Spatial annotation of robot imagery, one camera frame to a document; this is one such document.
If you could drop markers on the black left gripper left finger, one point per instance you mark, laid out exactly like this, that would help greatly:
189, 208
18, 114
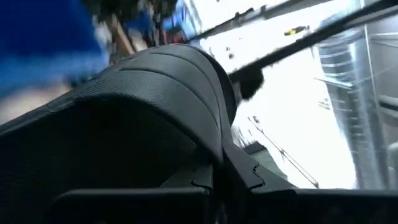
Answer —
130, 207

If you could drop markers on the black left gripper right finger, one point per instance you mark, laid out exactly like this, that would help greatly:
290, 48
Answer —
245, 199

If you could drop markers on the blue plastic bin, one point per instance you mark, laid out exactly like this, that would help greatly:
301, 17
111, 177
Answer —
40, 37

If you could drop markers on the silver metal rack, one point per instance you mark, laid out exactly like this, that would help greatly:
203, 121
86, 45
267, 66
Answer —
357, 102

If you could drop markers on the yellow and black tool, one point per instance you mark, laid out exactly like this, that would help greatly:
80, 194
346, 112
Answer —
295, 30

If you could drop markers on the black overhead frame bar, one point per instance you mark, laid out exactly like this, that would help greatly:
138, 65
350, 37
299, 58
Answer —
311, 39

